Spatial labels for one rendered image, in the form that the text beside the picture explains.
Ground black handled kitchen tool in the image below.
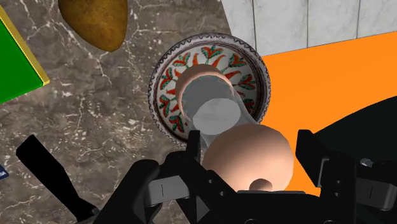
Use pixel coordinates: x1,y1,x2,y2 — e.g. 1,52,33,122
15,134,97,223

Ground brown potato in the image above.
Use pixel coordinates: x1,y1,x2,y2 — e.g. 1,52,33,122
57,0,129,53

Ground peach and clear round vessel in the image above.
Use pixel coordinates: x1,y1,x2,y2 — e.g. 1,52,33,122
175,63,295,192

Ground patterned ceramic bowl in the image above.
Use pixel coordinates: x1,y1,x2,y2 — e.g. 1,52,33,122
148,32,272,148

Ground green block with yellow edge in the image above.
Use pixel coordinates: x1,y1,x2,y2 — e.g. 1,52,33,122
0,5,50,105

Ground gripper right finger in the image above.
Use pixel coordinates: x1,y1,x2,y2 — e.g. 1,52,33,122
295,129,397,224

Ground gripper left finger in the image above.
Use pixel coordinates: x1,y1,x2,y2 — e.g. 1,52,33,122
102,130,239,224

